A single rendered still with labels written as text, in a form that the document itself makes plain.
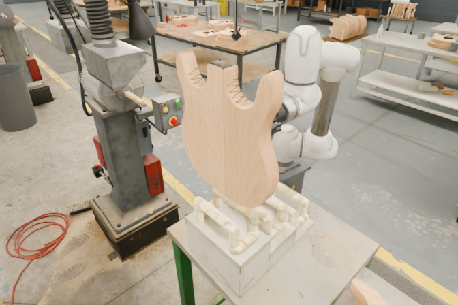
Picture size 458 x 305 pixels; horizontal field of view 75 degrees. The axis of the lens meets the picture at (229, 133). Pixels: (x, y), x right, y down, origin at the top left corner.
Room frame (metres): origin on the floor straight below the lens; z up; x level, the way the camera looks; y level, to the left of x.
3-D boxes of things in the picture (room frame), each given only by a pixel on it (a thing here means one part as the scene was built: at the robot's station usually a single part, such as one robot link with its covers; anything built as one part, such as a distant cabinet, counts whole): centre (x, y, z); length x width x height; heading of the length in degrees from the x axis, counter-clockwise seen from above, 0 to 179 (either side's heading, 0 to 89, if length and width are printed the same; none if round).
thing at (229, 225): (0.67, 0.04, 1.20); 0.20 x 0.03 x 0.03; 44
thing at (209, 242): (0.70, 0.01, 1.02); 0.27 x 0.15 x 0.17; 45
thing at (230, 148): (0.69, 0.01, 1.47); 0.35 x 0.04 x 0.40; 44
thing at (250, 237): (0.63, -0.05, 1.12); 0.11 x 0.03 x 0.03; 135
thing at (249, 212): (0.73, -0.02, 1.20); 0.20 x 0.03 x 0.03; 44
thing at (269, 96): (0.60, -0.08, 1.64); 0.07 x 0.04 x 0.10; 44
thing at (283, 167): (1.62, -0.34, 0.73); 0.22 x 0.18 x 0.06; 34
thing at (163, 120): (1.75, 0.46, 0.99); 0.24 x 0.21 x 0.26; 42
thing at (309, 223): (0.92, -0.21, 0.94); 0.27 x 0.15 x 0.01; 45
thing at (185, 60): (0.78, 0.10, 1.63); 0.07 x 0.04 x 0.09; 44
